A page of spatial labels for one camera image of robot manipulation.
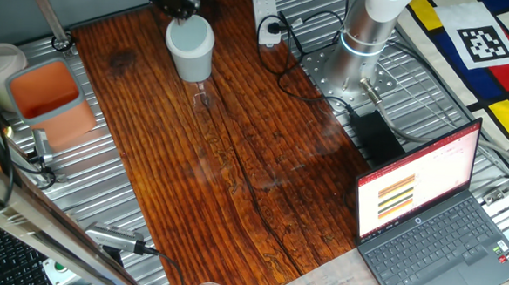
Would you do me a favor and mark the round white swing-lid trash can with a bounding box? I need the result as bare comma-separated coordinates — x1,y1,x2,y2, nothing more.
162,13,217,85

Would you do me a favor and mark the white power strip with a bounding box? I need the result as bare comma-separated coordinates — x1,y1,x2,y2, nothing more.
248,0,285,48

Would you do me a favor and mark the thin metal pole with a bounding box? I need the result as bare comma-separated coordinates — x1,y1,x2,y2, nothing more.
17,0,78,58

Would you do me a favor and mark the wood grain board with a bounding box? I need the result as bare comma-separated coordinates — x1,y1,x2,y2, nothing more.
57,0,379,285

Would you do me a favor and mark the orange square bin grey rim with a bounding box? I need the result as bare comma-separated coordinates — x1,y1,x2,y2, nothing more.
1,54,101,151

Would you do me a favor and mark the black power adapter brick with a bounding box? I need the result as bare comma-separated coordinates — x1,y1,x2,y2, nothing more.
349,108,408,169

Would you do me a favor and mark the grey box green button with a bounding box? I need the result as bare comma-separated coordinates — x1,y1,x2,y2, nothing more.
40,257,79,285

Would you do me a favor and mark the black keyboard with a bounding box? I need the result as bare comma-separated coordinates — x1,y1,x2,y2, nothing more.
0,222,59,285

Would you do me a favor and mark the white fiducial marker sheet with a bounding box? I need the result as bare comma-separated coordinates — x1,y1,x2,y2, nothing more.
431,0,509,72

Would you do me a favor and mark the black power cord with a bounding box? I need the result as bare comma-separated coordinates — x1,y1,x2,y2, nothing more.
252,7,367,121

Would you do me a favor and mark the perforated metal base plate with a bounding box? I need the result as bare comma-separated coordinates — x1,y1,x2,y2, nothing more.
298,44,400,105

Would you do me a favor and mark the small silver camera on mount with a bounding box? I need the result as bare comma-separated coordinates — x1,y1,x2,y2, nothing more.
24,128,71,184

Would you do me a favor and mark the thick grey robot cable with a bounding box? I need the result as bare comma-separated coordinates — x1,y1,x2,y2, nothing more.
354,77,509,173

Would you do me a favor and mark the silver ribbed camera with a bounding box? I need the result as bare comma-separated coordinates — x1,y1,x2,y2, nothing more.
83,221,149,256

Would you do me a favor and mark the black hanging cable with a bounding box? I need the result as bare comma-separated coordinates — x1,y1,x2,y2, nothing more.
0,111,19,209

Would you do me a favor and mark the aluminium frame beam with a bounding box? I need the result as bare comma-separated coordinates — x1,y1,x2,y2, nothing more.
0,146,159,285

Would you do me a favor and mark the black ribbed camera cable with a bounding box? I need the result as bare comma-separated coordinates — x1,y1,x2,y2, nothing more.
140,245,188,285

